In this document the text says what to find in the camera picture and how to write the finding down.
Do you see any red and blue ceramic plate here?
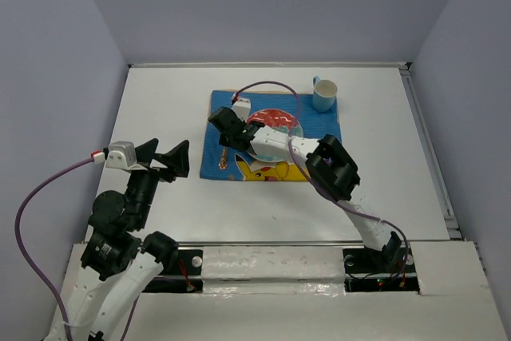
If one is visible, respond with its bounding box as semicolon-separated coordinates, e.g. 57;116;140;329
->
247;109;304;163

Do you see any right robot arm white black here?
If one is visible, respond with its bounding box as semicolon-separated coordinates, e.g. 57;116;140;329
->
208;107;409;272

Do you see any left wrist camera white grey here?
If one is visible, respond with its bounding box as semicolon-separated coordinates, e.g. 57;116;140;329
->
105;141;137;170

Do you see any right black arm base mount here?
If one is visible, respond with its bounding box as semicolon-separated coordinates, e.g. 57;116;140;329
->
343;248;419;293

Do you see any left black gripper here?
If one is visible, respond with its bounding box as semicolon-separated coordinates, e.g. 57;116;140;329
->
127;136;191;227

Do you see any blue paper cup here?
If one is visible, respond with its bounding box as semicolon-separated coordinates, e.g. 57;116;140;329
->
312;76;338;113

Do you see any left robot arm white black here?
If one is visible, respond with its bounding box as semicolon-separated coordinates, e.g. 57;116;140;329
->
46;138;189;340

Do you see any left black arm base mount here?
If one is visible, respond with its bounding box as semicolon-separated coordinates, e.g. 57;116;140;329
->
143;248;203;294

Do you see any gold fork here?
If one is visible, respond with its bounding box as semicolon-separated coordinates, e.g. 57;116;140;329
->
219;147;228;170

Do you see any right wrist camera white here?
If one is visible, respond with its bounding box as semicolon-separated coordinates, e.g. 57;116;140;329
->
231;95;251;121

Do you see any blue cartoon placemat cloth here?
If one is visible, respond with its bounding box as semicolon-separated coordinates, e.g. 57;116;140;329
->
200;92;342;182

